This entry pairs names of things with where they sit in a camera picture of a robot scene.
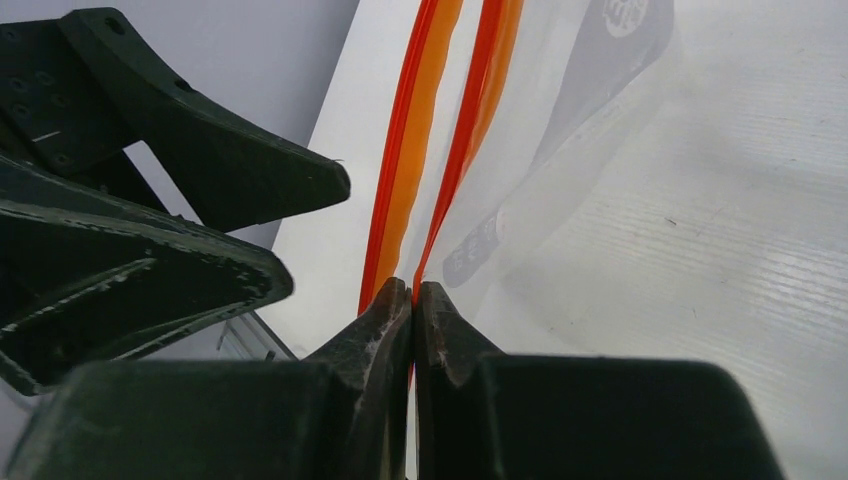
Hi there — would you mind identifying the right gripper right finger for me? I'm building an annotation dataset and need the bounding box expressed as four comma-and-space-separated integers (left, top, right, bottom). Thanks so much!
414, 282, 783, 479

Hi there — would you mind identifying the clear zip bag orange zipper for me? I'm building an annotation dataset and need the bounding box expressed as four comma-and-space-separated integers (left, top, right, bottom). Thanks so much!
264, 0, 848, 480

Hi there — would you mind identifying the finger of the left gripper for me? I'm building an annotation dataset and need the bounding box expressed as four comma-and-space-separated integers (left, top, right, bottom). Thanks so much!
1, 158, 293, 396
1, 7, 351, 232

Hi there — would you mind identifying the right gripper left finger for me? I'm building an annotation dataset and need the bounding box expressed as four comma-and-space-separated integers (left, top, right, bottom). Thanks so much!
6, 278, 412, 479

